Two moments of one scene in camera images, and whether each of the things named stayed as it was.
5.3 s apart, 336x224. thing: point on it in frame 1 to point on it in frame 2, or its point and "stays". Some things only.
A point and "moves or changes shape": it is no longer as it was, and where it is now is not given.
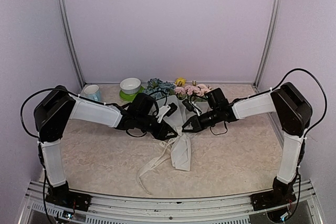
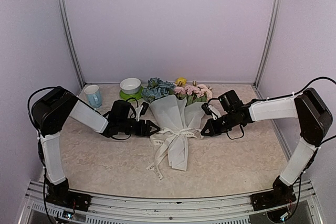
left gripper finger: x=167 y=129 to x=148 y=124
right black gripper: x=197 y=125 to x=214 y=131
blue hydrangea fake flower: x=156 y=86 stays
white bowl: x=130 y=86 stays
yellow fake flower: x=180 y=82 stays
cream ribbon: x=166 y=144 moves or changes shape
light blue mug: x=92 y=92 stays
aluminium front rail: x=303 y=209 stays
